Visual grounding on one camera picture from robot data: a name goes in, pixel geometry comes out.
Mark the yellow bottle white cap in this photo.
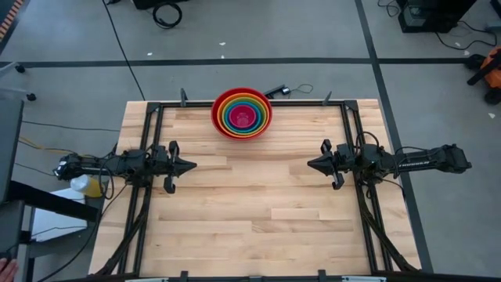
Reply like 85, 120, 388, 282
70, 174, 106, 199

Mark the green plastic bowl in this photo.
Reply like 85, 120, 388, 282
222, 97, 265, 134

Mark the black equipment box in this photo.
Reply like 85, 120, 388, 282
396, 0, 478, 34

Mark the orange vacuum cleaner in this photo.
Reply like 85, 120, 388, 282
466, 45, 501, 106

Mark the orange plastic bowl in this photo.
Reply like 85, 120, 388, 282
215, 91, 270, 139

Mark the coiled black cable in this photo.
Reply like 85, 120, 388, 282
151, 1, 184, 30

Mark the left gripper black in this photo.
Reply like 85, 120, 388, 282
155, 140, 198, 195

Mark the yellow cable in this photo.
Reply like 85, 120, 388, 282
18, 136, 77, 157

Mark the small pink plastic bowl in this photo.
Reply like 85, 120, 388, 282
229, 104, 258, 129

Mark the yellow plastic bowl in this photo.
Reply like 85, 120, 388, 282
218, 94, 268, 136

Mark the red plastic bowl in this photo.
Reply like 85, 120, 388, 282
210, 86, 274, 142

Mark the white board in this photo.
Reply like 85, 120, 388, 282
30, 187, 88, 243

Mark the black aluminium table frame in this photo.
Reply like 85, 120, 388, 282
88, 99, 501, 282

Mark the black power adapter with cable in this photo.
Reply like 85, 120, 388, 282
263, 82, 315, 99

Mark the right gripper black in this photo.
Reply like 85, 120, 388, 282
306, 139, 355, 191

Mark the grey desk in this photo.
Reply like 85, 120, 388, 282
0, 96, 25, 258

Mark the person's hand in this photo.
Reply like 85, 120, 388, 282
0, 258, 20, 282

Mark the teal plastic bowl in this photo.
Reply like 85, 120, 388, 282
225, 101, 261, 131

